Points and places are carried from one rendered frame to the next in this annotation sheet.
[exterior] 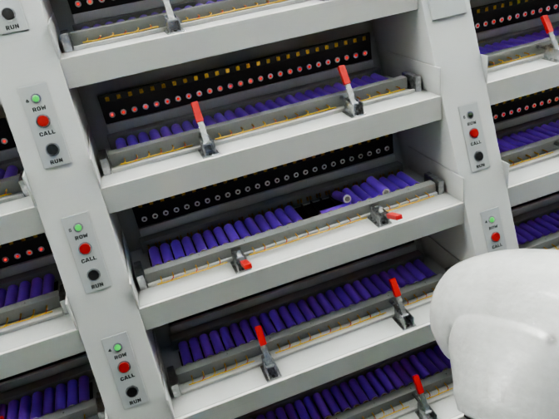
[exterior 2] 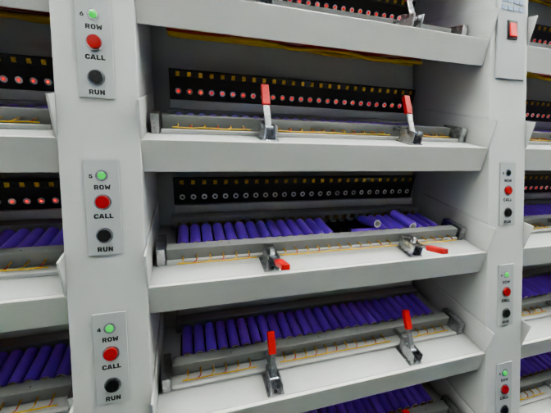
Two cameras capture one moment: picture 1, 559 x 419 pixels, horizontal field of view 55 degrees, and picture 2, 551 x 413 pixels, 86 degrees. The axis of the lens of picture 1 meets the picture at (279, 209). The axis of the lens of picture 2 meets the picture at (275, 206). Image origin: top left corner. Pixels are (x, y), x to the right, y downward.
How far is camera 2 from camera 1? 44 cm
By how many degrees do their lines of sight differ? 6
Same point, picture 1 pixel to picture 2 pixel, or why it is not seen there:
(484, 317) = not seen: outside the picture
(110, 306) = (114, 277)
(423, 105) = (472, 152)
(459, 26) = (515, 90)
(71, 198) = (102, 139)
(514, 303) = not seen: outside the picture
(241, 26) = (332, 20)
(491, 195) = (509, 251)
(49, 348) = (23, 312)
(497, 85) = (532, 153)
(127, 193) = (170, 153)
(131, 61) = (213, 15)
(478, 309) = not seen: outside the picture
